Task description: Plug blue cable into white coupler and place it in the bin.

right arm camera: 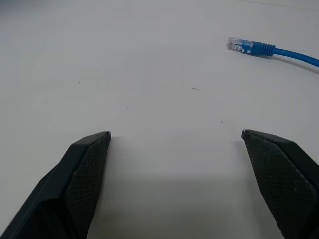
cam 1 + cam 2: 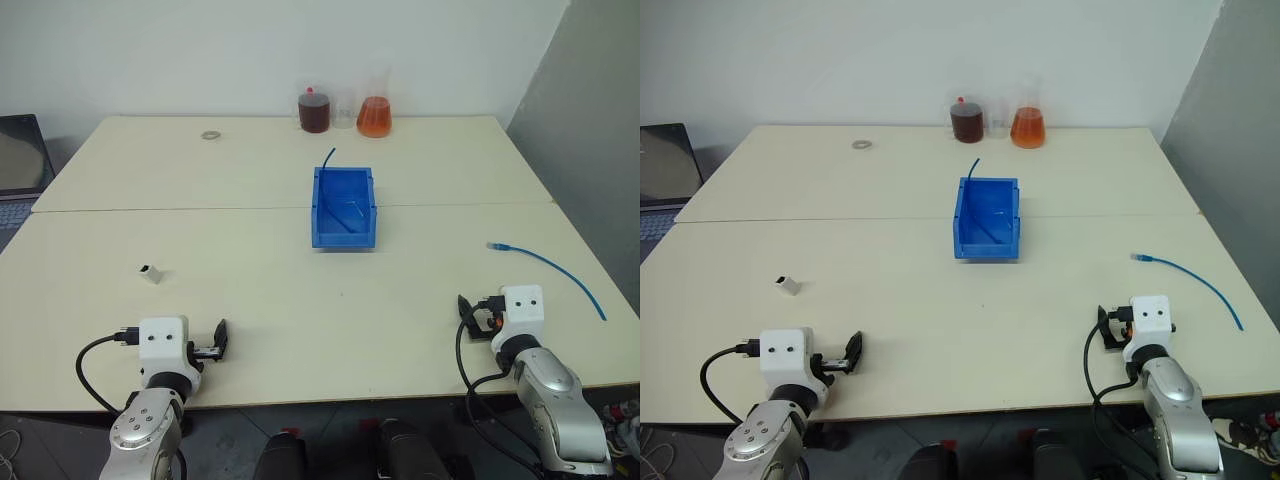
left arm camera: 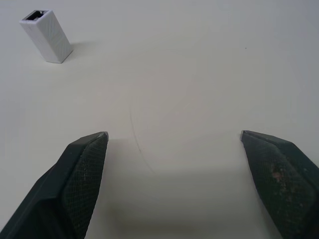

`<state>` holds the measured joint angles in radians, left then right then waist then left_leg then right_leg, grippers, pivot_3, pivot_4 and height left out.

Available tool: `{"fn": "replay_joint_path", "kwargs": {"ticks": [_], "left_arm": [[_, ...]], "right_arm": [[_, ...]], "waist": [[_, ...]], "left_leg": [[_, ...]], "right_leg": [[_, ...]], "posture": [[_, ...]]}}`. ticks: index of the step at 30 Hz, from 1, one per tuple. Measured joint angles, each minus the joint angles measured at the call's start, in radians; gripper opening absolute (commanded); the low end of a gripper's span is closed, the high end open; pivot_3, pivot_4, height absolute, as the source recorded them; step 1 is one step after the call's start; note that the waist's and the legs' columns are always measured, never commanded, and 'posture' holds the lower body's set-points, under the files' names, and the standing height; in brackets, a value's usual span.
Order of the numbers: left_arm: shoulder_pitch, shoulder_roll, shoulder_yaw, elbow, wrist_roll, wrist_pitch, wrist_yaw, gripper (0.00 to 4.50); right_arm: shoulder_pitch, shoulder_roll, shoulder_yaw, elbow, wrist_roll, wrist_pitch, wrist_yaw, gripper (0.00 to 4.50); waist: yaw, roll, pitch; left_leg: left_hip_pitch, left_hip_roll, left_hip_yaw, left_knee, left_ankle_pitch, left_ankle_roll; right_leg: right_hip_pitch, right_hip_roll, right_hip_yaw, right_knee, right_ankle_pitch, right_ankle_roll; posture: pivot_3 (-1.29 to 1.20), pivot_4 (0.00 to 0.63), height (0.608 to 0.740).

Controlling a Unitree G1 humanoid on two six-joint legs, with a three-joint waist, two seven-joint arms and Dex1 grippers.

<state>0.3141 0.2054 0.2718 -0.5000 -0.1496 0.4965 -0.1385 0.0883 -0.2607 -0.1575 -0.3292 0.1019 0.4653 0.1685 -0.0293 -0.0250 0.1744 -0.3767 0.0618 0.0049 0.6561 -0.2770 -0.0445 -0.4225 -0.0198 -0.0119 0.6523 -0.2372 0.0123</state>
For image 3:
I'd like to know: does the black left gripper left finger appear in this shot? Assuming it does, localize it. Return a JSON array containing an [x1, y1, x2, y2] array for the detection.
[[0, 131, 109, 239]]

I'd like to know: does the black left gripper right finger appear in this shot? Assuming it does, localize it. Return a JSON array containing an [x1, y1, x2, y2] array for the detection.
[[239, 129, 319, 239]]

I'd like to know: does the white rectangular coupler block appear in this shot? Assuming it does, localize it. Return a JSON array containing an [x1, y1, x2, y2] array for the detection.
[[19, 9, 74, 64]]

